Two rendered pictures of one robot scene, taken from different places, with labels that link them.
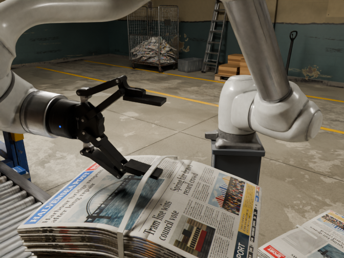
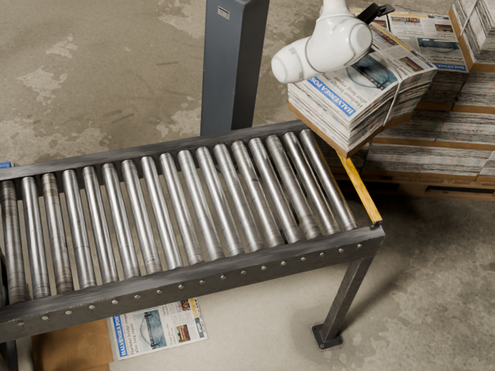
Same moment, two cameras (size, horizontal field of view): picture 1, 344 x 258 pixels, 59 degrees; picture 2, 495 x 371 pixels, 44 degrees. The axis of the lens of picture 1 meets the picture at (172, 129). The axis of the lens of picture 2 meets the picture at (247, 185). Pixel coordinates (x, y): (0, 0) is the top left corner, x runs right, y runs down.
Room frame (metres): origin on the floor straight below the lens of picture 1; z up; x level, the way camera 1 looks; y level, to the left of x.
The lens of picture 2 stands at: (0.13, 1.56, 2.41)
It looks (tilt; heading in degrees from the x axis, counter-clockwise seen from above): 52 degrees down; 296
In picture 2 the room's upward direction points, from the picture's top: 8 degrees clockwise
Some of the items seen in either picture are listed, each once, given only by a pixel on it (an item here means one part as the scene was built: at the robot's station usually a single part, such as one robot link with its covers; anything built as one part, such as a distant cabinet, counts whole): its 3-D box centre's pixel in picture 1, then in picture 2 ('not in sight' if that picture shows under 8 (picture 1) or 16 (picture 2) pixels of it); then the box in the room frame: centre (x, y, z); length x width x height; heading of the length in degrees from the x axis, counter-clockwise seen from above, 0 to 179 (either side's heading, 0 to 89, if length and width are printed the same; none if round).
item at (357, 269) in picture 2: not in sight; (344, 297); (0.24, 0.33, 0.34); 0.06 x 0.06 x 0.68; 50
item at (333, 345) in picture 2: not in sight; (327, 335); (0.24, 0.34, 0.01); 0.14 x 0.13 x 0.01; 140
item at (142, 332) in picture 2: not in sight; (156, 318); (0.88, 0.69, 0.00); 0.37 x 0.28 x 0.01; 50
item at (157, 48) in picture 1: (152, 38); not in sight; (8.81, 0.53, 0.85); 1.21 x 0.83 x 1.71; 50
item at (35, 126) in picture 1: (49, 114); not in sight; (0.58, 0.25, 1.31); 0.09 x 0.06 x 0.09; 161
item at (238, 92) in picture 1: (241, 103); not in sight; (1.16, -0.28, 1.17); 0.18 x 0.16 x 0.22; 41
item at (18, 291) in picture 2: not in sight; (12, 241); (1.14, 1.01, 0.77); 0.47 x 0.05 x 0.05; 140
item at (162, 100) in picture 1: (144, 99); (383, 10); (0.51, 0.05, 1.36); 0.07 x 0.03 x 0.01; 71
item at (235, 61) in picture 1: (245, 68); not in sight; (7.17, -1.75, 0.28); 1.20 x 0.83 x 0.57; 50
